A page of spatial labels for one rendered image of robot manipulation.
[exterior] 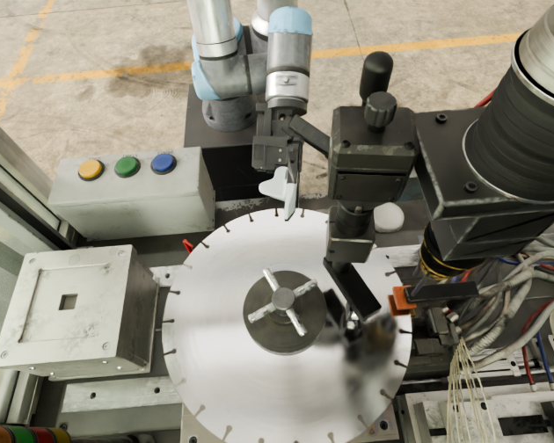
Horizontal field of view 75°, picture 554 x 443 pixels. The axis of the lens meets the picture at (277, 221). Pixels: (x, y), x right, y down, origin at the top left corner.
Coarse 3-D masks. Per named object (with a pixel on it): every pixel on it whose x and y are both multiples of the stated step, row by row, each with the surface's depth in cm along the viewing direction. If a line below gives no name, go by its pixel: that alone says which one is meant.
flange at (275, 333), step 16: (272, 272) 51; (288, 272) 51; (256, 288) 50; (272, 288) 49; (256, 304) 48; (304, 304) 48; (320, 304) 48; (272, 320) 47; (288, 320) 46; (304, 320) 47; (320, 320) 47; (256, 336) 46; (272, 336) 46; (288, 336) 46; (304, 336) 46; (288, 352) 45
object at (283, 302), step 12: (276, 288) 45; (288, 288) 45; (300, 288) 45; (312, 288) 46; (276, 300) 44; (288, 300) 44; (264, 312) 44; (276, 312) 46; (288, 312) 44; (300, 324) 43
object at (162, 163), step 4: (156, 156) 70; (160, 156) 70; (164, 156) 70; (168, 156) 70; (152, 160) 69; (156, 160) 69; (160, 160) 69; (164, 160) 69; (168, 160) 69; (172, 160) 69; (152, 164) 69; (156, 164) 69; (160, 164) 69; (164, 164) 69; (168, 164) 69; (172, 164) 69; (156, 168) 68; (160, 168) 68; (164, 168) 68; (168, 168) 69
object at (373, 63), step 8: (368, 56) 24; (376, 56) 24; (384, 56) 24; (368, 64) 24; (376, 64) 24; (384, 64) 24; (392, 64) 24; (368, 72) 24; (376, 72) 24; (384, 72) 24; (368, 80) 25; (376, 80) 24; (384, 80) 24; (360, 88) 26; (368, 88) 25; (376, 88) 25; (384, 88) 25; (360, 96) 26; (368, 96) 26
